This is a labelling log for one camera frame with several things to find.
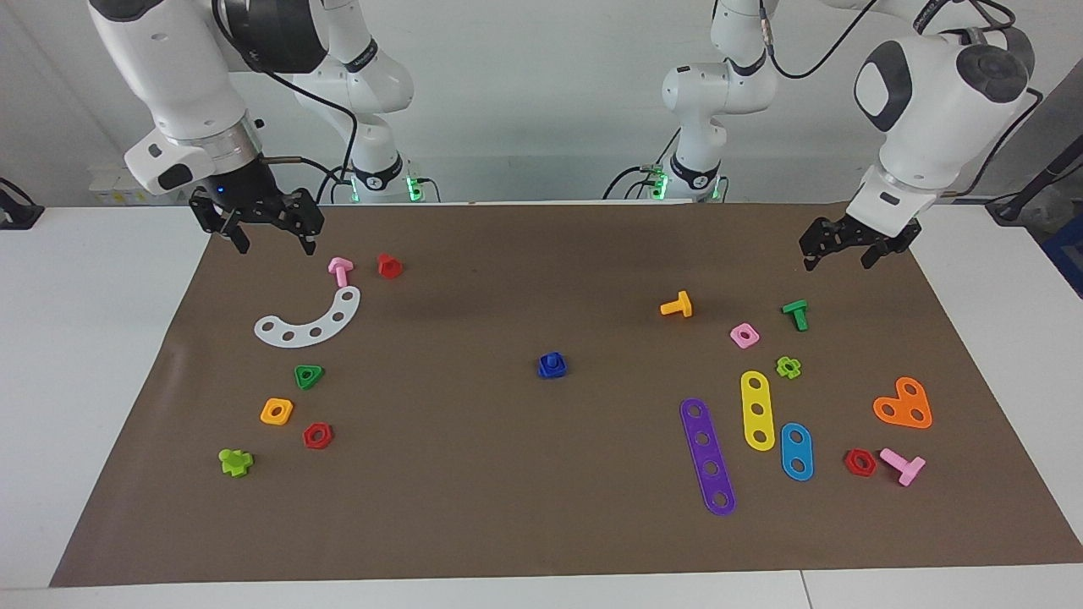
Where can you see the lime cross-head toy screw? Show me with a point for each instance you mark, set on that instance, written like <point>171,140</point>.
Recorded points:
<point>234,463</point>

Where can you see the black device on table edge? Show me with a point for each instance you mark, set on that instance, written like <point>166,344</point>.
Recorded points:
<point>17,211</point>

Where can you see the white curved perforated strip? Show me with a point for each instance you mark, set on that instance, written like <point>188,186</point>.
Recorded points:
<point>302,337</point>

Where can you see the orange square toy nut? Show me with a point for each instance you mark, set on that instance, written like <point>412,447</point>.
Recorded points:
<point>265,413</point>

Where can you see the brown table mat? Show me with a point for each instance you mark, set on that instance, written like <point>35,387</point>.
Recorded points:
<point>541,474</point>

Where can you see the blue square toy nut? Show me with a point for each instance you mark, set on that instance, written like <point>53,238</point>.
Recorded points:
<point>552,372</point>

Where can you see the green toy screw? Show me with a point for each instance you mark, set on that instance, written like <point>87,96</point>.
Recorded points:
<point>797,313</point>

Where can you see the blue two-hole strip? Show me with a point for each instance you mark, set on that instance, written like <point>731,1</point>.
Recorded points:
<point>796,452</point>

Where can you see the green triangle toy nut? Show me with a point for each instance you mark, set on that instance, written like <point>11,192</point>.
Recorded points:
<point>315,378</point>

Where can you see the pink toy screw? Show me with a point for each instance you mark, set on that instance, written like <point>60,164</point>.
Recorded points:
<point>340,271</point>
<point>904,463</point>

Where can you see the orange toy screw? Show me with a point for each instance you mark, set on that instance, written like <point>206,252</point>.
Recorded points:
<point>677,306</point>

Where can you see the red toy screw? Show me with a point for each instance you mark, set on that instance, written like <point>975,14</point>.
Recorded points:
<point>388,266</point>

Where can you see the purple four-hole strip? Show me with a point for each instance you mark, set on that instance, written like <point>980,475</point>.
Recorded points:
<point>706,454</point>

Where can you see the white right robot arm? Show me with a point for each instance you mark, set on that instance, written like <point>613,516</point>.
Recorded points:
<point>169,76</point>

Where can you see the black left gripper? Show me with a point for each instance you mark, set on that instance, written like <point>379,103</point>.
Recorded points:
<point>846,233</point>

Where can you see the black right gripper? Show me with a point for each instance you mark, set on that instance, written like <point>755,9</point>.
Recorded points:
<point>245,194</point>

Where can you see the blue crate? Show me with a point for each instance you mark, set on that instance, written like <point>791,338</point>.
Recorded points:
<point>1068,254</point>

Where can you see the yellow three-hole strip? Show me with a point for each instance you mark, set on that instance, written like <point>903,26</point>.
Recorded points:
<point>757,397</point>

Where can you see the white background boxes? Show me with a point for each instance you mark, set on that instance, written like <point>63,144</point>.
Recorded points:
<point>110,186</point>

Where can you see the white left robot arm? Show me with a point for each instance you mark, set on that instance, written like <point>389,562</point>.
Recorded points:
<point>922,110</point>

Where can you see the orange heart-shaped plate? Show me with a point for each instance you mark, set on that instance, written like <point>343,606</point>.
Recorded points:
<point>904,406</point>

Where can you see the red hexagon toy nut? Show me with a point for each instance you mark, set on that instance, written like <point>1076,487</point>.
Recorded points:
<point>317,445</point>
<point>860,473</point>

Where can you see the lime flower toy nut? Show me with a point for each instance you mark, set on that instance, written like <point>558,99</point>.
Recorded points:
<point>780,364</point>

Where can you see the pink square toy nut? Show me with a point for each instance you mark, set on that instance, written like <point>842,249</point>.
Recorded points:
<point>735,331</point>

